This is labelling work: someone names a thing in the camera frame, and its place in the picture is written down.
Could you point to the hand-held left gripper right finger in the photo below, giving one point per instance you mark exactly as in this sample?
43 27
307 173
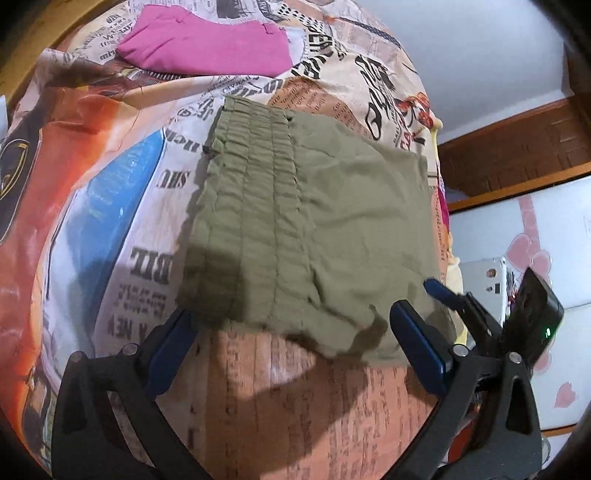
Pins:
418 344

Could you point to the pink folded garment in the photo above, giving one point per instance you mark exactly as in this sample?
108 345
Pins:
207 44

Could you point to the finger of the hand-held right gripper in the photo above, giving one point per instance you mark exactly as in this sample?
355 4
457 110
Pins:
480 323

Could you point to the olive green pants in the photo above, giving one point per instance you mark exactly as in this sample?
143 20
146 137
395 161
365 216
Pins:
332 221

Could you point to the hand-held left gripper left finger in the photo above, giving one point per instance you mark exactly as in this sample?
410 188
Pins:
171 350

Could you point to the newspaper print bedsheet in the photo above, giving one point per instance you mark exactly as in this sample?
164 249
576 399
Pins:
115 207

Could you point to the heart-print sliding wardrobe door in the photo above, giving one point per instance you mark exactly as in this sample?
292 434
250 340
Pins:
535 221

